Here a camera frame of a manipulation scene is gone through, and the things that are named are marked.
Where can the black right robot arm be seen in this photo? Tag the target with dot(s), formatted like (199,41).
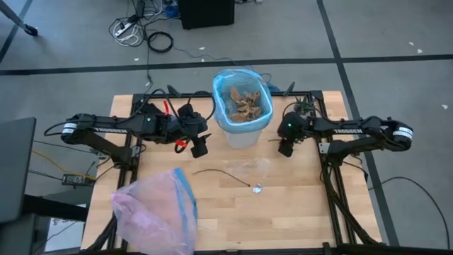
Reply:
(348,130)

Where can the white plastic trash bin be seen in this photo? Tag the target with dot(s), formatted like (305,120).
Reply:
(244,138)

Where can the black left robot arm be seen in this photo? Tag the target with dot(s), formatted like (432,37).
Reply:
(109,129)

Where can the white power strip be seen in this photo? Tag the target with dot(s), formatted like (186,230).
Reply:
(123,29)

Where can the blue trash bag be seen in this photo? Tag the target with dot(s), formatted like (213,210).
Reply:
(244,128)

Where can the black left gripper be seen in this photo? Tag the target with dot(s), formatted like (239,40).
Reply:
(189,125)

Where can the black box on floor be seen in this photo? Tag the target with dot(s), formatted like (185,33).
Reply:
(207,14)

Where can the dark grey cabinet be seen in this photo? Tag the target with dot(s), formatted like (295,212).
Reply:
(16,170)

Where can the black angled frame strut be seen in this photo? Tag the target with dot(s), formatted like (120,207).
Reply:
(290,88)
(174,91)

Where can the black power brick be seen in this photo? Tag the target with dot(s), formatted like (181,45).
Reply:
(76,180)

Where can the small silver foil scrap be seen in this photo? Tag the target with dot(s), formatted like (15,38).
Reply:
(257,188)

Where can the blue item on floor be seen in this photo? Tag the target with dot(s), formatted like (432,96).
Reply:
(171,11)

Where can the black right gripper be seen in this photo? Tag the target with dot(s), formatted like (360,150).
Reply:
(286,148)

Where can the succulent in white pot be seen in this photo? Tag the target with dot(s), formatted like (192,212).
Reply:
(304,102)

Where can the black aluminium table frame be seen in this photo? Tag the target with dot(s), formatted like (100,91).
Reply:
(128,175)

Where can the black stand leg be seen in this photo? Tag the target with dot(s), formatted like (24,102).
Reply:
(30,30)

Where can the black beam beside table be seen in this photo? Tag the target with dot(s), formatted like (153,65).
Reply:
(53,208)

